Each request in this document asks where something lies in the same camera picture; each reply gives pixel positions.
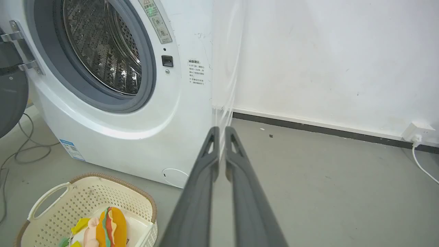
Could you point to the white front-load washing machine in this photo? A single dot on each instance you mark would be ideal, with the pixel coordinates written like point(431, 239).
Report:
point(113, 85)

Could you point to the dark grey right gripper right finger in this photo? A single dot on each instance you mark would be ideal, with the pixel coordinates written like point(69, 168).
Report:
point(252, 209)

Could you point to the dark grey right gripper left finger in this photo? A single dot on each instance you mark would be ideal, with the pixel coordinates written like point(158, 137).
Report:
point(193, 209)

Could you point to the dark washing machine door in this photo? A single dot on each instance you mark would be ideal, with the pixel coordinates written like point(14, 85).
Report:
point(10, 89)

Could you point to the white wall power socket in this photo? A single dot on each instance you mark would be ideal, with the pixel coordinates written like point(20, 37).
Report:
point(418, 132)

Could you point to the colourful plush toy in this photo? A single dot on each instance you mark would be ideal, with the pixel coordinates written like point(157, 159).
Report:
point(108, 230)

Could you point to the yellow green plush toy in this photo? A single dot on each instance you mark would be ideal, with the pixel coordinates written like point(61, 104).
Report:
point(77, 228)

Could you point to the cream perforated laundry basket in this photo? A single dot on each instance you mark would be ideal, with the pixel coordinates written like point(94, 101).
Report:
point(85, 202)

